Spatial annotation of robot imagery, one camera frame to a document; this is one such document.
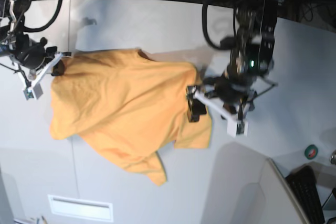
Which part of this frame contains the orange t-shirt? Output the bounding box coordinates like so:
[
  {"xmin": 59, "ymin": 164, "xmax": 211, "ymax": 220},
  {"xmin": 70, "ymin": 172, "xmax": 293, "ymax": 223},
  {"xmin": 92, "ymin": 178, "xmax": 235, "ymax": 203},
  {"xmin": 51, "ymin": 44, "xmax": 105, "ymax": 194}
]
[{"xmin": 50, "ymin": 49, "xmax": 212, "ymax": 186}]

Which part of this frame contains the metal knob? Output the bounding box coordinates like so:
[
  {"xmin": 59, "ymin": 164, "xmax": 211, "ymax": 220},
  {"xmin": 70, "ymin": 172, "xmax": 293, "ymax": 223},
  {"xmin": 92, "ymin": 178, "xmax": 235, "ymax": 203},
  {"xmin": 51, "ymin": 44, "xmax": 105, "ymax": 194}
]
[{"xmin": 330, "ymin": 151, "xmax": 336, "ymax": 165}]

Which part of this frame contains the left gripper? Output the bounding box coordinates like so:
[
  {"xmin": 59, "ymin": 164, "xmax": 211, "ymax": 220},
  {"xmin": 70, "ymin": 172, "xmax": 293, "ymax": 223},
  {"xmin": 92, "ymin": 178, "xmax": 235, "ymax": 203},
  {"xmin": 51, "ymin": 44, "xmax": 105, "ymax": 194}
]
[{"xmin": 186, "ymin": 69, "xmax": 257, "ymax": 123}]

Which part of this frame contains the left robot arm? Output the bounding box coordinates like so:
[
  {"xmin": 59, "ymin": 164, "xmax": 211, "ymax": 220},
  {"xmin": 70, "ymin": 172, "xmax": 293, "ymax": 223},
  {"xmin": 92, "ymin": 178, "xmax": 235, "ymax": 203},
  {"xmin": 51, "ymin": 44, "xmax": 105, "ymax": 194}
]
[{"xmin": 202, "ymin": 0, "xmax": 280, "ymax": 121}]

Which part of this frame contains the grey side panel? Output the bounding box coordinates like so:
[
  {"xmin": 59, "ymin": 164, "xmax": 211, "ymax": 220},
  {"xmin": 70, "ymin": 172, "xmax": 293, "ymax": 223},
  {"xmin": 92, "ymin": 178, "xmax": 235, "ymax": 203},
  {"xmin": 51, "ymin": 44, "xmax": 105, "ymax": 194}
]
[{"xmin": 231, "ymin": 159, "xmax": 310, "ymax": 224}]

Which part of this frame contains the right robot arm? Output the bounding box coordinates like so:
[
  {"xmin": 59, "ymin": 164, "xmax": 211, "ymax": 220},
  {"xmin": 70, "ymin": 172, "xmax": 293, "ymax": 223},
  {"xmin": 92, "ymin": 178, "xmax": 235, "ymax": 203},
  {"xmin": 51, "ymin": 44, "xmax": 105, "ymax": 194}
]
[{"xmin": 1, "ymin": 0, "xmax": 63, "ymax": 72}]

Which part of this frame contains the green tape roll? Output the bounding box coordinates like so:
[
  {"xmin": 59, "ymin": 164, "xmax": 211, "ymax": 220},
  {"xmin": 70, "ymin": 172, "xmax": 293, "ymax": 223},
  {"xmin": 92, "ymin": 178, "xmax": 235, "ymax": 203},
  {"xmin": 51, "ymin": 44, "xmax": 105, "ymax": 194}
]
[{"xmin": 304, "ymin": 144, "xmax": 319, "ymax": 160}]

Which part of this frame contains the black keyboard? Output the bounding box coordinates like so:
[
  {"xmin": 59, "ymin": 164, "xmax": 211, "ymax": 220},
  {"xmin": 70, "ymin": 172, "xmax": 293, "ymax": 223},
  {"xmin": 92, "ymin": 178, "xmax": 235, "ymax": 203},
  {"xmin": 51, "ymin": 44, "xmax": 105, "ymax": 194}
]
[{"xmin": 286, "ymin": 166, "xmax": 325, "ymax": 224}]

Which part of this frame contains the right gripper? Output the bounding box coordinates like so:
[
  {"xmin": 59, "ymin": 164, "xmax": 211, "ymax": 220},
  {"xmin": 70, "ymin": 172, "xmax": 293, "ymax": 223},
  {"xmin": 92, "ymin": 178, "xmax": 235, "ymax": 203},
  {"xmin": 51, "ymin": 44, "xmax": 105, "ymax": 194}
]
[{"xmin": 9, "ymin": 34, "xmax": 65, "ymax": 77}]

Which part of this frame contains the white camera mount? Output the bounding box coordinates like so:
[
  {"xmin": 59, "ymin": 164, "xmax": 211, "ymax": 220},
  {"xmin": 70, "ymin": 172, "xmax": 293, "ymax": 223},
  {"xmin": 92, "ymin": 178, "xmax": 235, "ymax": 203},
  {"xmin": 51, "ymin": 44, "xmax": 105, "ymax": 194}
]
[
  {"xmin": 193, "ymin": 81, "xmax": 278, "ymax": 137},
  {"xmin": 12, "ymin": 51, "xmax": 74, "ymax": 100}
]

